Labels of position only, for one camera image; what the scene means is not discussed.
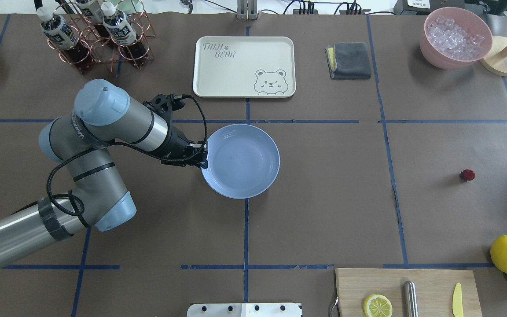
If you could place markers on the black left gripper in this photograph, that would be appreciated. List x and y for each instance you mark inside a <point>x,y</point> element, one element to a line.
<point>175,145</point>

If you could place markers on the blue plastic plate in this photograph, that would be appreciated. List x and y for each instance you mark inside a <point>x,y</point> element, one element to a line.
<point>242,161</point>

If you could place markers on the red strawberry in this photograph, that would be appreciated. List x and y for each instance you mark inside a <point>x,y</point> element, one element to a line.
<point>467,175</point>

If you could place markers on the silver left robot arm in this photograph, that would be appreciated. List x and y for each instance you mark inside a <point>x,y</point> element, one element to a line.
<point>86,189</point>

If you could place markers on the cream bear serving tray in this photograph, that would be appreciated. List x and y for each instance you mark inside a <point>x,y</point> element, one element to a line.
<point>244,67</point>

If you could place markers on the dark drink bottle right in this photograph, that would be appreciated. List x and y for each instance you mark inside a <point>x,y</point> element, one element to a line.
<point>124,35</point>

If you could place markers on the dark drink bottle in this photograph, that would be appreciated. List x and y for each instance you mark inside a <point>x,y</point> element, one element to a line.
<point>124,35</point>
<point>91,10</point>
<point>64,39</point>

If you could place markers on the grey folded cloth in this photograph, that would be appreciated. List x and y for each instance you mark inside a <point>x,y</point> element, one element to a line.
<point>348,61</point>

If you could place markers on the dark drink bottle left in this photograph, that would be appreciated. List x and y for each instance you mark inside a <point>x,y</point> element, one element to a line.
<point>64,39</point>

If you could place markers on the dark drink bottle rear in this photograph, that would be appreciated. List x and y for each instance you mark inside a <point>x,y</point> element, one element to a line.
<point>91,10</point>

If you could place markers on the lemon half slice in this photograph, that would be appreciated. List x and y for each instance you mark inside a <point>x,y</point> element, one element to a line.
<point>377,305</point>

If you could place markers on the steel cylinder tool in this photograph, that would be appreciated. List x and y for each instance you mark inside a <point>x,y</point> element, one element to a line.
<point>410,293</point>

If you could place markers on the wooden cutting board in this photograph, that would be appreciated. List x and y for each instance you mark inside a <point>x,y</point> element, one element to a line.
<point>434,288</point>

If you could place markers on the pink bowl of ice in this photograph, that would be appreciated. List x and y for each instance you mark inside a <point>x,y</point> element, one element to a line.
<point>454,38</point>

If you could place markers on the yellow plastic knife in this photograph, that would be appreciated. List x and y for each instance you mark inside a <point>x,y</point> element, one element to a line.
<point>457,301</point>

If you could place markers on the copper wire bottle rack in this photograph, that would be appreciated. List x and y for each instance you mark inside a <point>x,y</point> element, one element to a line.
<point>92,44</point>

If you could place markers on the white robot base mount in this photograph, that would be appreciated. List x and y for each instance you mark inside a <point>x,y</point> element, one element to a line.
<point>272,309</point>

